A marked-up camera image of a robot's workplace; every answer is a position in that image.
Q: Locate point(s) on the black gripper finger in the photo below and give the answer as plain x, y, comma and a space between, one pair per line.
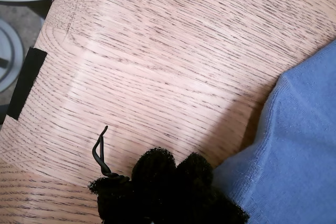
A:
202, 197
136, 197

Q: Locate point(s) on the blue printed T-shirt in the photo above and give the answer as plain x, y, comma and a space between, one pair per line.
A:
288, 142

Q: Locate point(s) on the black tape patch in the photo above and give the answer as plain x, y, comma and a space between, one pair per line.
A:
27, 82

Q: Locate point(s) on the grey round floor base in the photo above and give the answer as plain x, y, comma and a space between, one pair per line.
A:
13, 51

